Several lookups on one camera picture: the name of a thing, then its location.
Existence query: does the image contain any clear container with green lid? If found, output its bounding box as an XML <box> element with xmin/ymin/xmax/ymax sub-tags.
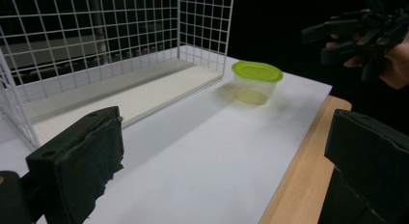
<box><xmin>229</xmin><ymin>60</ymin><xmax>285</xmax><ymax>106</ymax></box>

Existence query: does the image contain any white wire rack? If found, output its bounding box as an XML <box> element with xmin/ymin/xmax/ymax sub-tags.
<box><xmin>0</xmin><ymin>0</ymin><xmax>235</xmax><ymax>152</ymax></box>

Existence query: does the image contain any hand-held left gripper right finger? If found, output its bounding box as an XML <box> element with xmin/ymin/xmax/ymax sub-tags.
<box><xmin>317</xmin><ymin>108</ymin><xmax>409</xmax><ymax>224</ymax></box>

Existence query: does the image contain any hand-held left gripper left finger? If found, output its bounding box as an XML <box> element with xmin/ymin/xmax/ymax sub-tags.
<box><xmin>25</xmin><ymin>105</ymin><xmax>125</xmax><ymax>224</ymax></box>

